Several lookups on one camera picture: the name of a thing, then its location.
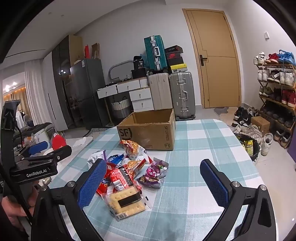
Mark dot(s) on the red paper bag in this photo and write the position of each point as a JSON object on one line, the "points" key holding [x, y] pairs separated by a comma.
{"points": [[57, 141]]}

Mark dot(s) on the tan wooden door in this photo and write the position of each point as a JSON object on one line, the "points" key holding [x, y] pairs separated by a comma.
{"points": [[217, 60]]}

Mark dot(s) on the beige suitcase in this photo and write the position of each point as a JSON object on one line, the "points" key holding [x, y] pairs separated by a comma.
{"points": [[159, 91]]}

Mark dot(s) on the white drawer cabinet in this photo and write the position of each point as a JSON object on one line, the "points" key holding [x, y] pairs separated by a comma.
{"points": [[141, 99]]}

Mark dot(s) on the dark glass cabinet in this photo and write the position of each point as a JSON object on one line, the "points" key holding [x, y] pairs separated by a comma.
{"points": [[60, 69]]}

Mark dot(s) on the white tissue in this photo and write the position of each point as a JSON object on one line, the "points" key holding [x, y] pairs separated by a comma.
{"points": [[77, 143]]}

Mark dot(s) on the striped rug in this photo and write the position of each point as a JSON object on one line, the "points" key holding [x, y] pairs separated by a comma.
{"points": [[97, 129]]}

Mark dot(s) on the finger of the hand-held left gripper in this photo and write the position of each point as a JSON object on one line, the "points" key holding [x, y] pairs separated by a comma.
{"points": [[38, 147], [57, 153]]}

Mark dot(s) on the black trash bin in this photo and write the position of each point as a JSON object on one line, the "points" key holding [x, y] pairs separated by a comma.
{"points": [[248, 146]]}

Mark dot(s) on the grey door mat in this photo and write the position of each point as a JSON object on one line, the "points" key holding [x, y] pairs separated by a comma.
{"points": [[222, 110]]}

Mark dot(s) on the rows of racked shoes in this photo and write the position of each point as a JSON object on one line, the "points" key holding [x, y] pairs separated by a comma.
{"points": [[277, 76]]}

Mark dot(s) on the teal suitcase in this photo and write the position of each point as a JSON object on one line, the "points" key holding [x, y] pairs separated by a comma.
{"points": [[155, 52]]}

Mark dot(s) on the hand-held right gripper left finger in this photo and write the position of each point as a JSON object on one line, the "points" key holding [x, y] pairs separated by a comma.
{"points": [[92, 183]]}

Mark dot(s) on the grey side table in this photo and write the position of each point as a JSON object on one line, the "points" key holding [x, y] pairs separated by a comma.
{"points": [[86, 139]]}

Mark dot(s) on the woven laundry basket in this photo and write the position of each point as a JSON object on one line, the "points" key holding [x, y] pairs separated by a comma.
{"points": [[120, 107]]}

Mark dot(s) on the small red bag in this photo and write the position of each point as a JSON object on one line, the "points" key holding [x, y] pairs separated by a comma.
{"points": [[87, 52]]}

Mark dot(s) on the large red white snack packet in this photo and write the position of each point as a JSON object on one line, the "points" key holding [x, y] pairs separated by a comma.
{"points": [[145, 157]]}

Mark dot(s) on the brown cardboard box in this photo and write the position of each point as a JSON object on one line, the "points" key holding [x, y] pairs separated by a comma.
{"points": [[148, 132]]}

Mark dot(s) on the silver suitcase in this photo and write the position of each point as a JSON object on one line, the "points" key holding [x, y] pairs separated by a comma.
{"points": [[182, 95]]}

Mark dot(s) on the pile of loose shoes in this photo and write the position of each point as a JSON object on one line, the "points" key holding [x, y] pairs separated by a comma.
{"points": [[245, 120]]}

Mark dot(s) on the yellow shoe box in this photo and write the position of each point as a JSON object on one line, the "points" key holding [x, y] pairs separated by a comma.
{"points": [[178, 67]]}

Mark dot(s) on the small red white snack packet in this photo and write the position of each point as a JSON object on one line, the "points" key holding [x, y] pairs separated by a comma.
{"points": [[103, 185]]}

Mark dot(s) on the dark red snack packet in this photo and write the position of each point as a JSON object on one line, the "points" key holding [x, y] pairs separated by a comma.
{"points": [[121, 179]]}

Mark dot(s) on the person's left hand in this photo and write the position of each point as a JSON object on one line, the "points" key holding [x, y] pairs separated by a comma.
{"points": [[11, 206]]}

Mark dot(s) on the black storage box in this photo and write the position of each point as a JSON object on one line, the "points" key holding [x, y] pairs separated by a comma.
{"points": [[138, 73]]}

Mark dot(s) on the plain black shoe box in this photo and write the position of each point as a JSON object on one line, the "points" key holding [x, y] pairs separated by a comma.
{"points": [[175, 62]]}

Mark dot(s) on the silver purple snack packet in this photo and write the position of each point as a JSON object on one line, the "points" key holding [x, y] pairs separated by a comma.
{"points": [[94, 157]]}

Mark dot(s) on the black shoe box red stripe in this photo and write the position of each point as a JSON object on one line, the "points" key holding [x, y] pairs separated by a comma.
{"points": [[173, 48]]}

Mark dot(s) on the brown paper bag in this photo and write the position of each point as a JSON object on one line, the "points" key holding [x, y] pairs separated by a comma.
{"points": [[95, 51]]}

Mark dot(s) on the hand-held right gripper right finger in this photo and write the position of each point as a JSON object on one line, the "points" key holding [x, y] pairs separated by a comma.
{"points": [[216, 185]]}

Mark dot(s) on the orange noodle snack packet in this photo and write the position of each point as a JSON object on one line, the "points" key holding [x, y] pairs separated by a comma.
{"points": [[135, 165], [131, 148]]}

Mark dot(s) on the small cardboard box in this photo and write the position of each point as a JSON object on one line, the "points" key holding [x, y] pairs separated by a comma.
{"points": [[260, 124]]}

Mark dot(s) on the grey refrigerator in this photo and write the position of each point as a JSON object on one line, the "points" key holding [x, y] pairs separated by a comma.
{"points": [[87, 92]]}

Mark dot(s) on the purple bag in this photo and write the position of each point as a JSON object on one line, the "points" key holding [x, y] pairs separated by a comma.
{"points": [[291, 148]]}

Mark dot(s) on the black bag with white label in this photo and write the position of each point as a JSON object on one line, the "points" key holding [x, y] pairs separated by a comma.
{"points": [[140, 61]]}

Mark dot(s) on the arched mirror frame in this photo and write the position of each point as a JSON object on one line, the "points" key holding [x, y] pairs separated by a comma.
{"points": [[118, 67]]}

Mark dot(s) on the white desk with drawers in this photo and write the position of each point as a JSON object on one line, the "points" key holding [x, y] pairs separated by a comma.
{"points": [[122, 87]]}

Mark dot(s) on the white curtain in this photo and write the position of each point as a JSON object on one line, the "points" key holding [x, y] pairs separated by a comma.
{"points": [[34, 92]]}

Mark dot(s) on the wooden shoe rack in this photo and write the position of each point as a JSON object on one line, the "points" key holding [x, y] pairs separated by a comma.
{"points": [[277, 99]]}

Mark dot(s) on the clear cracker packet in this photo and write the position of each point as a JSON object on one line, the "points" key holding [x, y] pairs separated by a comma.
{"points": [[126, 201]]}

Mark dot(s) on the teal checked tablecloth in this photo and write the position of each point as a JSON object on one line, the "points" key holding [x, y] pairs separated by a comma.
{"points": [[185, 162]]}

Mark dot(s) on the blue snack packet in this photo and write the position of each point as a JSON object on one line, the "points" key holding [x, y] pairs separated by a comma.
{"points": [[115, 158]]}

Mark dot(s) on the black shoe box red logo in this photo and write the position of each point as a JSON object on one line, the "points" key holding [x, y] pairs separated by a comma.
{"points": [[174, 55]]}

